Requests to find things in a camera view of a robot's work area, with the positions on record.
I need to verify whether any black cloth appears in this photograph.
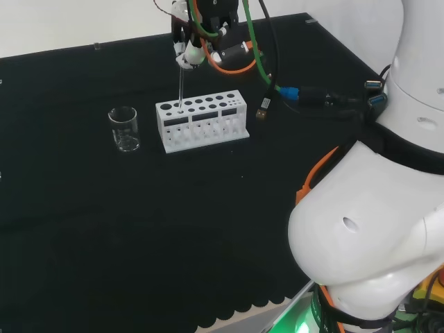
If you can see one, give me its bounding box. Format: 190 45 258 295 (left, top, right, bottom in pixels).
0 12 386 333

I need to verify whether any clear glass beaker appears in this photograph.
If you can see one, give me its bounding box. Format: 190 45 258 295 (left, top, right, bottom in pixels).
108 106 142 153

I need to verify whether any black usb cable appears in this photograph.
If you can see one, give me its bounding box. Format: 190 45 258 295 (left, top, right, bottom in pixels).
255 0 280 123

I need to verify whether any clear glass rod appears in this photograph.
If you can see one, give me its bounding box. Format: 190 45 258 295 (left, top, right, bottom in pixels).
177 65 186 114

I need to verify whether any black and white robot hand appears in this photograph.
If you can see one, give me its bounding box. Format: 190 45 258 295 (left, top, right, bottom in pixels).
169 0 208 71

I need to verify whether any yellow stop button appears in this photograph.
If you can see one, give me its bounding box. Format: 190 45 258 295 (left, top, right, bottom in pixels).
411 266 444 300

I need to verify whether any white test tube rack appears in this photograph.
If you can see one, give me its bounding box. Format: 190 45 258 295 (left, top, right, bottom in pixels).
155 89 250 154

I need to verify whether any orange cable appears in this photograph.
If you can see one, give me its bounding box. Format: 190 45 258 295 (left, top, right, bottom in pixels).
191 0 346 333

